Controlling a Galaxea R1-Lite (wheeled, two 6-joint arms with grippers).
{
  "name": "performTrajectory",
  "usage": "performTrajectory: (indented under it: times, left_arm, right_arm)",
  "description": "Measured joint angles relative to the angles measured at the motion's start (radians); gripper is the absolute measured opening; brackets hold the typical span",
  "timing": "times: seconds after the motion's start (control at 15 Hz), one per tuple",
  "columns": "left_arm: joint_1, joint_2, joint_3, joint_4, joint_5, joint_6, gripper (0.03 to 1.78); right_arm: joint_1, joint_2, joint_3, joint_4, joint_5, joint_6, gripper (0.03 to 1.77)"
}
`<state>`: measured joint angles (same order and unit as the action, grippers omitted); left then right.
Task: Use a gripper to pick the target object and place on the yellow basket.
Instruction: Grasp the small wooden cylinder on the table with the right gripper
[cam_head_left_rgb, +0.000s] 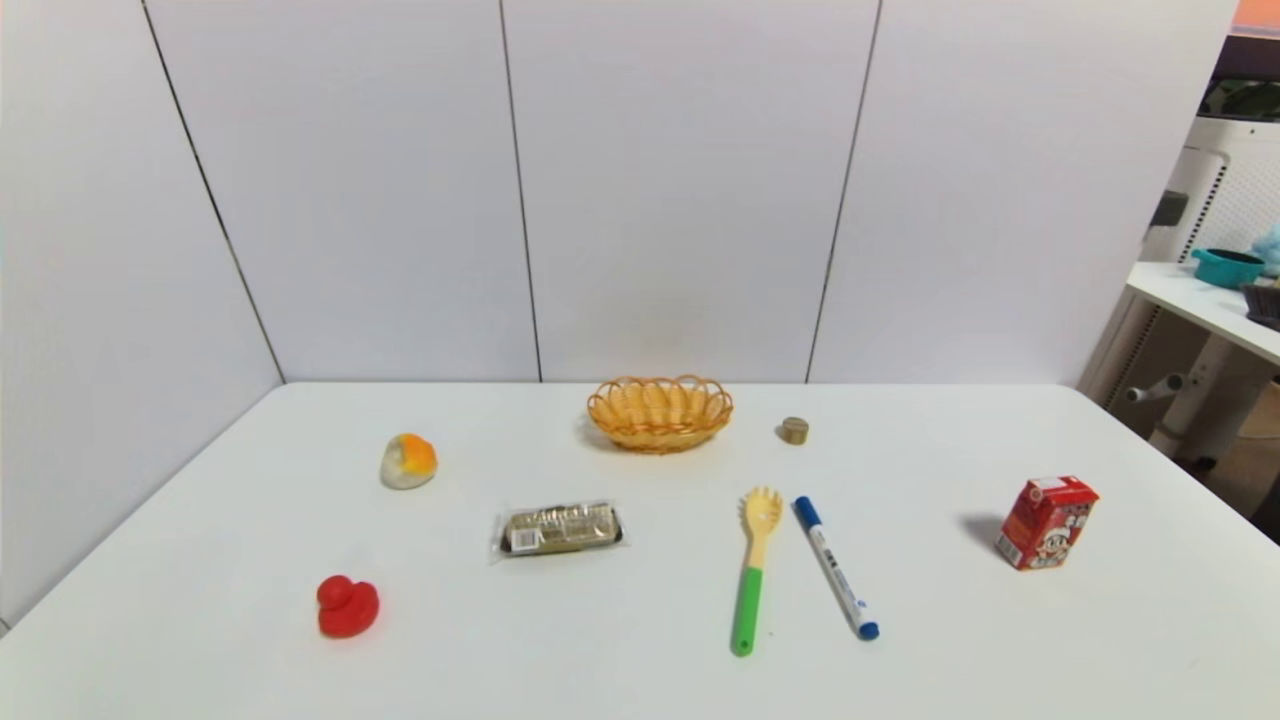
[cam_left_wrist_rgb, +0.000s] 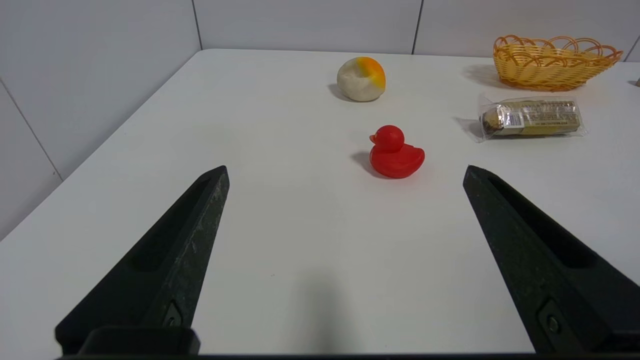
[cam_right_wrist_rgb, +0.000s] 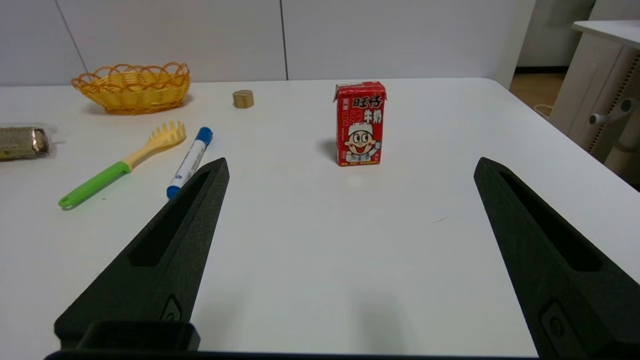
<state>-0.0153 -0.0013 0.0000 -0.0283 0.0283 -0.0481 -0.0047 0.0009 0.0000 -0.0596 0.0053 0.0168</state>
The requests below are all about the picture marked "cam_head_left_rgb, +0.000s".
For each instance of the small wooden cylinder block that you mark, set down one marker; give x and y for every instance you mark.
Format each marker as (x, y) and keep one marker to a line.
(795, 431)

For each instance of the yellow woven wicker basket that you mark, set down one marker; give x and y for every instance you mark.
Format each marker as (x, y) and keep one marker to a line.
(660, 412)

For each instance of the dark woven basket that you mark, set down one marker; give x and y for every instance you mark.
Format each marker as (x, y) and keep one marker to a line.
(1263, 305)

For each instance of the gold wrapped snack pack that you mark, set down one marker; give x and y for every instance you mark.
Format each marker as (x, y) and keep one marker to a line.
(560, 528)

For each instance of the white and orange egg toy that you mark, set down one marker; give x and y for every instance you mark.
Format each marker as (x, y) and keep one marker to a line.
(409, 461)

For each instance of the white marker with blue cap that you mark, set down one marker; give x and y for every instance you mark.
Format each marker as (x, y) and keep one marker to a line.
(836, 568)

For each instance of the red rubber duck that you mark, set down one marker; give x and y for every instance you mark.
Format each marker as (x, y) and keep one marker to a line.
(347, 608)

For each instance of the red milk carton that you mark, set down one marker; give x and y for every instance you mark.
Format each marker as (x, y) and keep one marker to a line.
(1046, 522)

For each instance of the black clip on pegboard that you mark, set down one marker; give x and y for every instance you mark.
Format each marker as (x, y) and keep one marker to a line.
(1168, 208)

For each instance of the white side table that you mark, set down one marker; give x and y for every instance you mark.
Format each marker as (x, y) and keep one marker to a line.
(1200, 310)

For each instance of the teal bowl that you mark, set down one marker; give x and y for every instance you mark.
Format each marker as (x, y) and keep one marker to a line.
(1226, 268)

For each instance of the white pegboard panel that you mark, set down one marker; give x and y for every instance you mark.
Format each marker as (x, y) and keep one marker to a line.
(1235, 190)

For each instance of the light blue plush toy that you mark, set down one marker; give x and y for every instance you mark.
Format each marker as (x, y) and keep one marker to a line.
(1270, 250)

